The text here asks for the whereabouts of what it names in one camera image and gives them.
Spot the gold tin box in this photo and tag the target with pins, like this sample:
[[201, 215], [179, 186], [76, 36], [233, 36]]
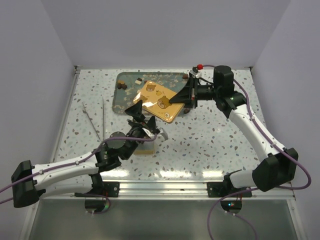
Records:
[[145, 148]]

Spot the caramel chocolate top left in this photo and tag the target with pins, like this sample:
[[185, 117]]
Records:
[[121, 82]]

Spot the blue floral serving tray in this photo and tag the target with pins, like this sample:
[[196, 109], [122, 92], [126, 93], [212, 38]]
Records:
[[123, 98]]

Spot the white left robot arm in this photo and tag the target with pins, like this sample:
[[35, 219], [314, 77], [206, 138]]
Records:
[[82, 174]]

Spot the aluminium front rail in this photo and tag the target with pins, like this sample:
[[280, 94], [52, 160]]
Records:
[[139, 189]]

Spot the dark chocolate left pair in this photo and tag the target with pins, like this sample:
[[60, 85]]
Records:
[[122, 86]]

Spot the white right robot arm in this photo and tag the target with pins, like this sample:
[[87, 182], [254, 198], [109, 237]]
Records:
[[277, 163]]

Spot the metal tongs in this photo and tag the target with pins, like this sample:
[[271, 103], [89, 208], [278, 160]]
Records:
[[96, 117]]

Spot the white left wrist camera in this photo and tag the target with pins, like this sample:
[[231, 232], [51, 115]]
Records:
[[162, 136]]

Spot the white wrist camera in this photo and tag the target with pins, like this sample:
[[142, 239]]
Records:
[[162, 136], [196, 71]]

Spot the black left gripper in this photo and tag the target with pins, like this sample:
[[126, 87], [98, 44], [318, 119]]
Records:
[[136, 111]]

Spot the brown cube chocolate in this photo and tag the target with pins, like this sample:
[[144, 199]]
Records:
[[186, 110]]

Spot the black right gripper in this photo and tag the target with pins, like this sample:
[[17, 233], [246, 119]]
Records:
[[188, 95]]

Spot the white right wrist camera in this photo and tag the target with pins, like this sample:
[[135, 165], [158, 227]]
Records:
[[196, 71]]

